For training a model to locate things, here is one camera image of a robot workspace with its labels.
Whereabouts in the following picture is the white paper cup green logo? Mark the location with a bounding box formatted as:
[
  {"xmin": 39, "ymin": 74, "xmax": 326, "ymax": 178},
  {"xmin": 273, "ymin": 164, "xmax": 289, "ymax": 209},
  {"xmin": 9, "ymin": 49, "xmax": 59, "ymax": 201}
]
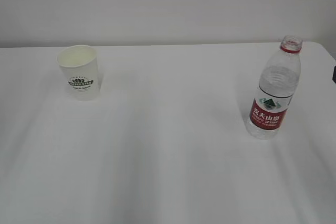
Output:
[{"xmin": 56, "ymin": 45, "xmax": 99, "ymax": 101}]

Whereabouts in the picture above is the clear water bottle red label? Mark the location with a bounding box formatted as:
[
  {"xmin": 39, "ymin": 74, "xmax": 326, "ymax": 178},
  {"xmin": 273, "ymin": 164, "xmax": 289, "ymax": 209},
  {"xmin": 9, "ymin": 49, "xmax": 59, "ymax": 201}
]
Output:
[{"xmin": 246, "ymin": 35, "xmax": 302, "ymax": 140}]

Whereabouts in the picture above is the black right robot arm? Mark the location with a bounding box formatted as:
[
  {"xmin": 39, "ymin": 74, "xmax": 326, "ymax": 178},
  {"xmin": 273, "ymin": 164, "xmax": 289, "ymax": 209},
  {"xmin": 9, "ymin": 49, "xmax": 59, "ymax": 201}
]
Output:
[{"xmin": 332, "ymin": 66, "xmax": 336, "ymax": 83}]

